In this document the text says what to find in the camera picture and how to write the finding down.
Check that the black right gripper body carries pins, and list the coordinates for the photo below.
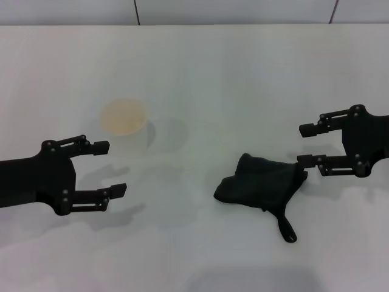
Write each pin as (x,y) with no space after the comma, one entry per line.
(364,140)

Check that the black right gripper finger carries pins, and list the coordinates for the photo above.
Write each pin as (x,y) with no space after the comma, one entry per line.
(308,130)
(307,160)

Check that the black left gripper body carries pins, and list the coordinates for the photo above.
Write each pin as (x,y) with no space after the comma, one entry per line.
(39,179)

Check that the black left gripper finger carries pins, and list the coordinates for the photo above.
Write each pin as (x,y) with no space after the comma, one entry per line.
(118,191)
(101,147)

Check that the white paper cup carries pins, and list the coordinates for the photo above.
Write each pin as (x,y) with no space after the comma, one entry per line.
(121,118)

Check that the dark blue rag with loop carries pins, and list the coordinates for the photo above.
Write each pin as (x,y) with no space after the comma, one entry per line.
(258,182)

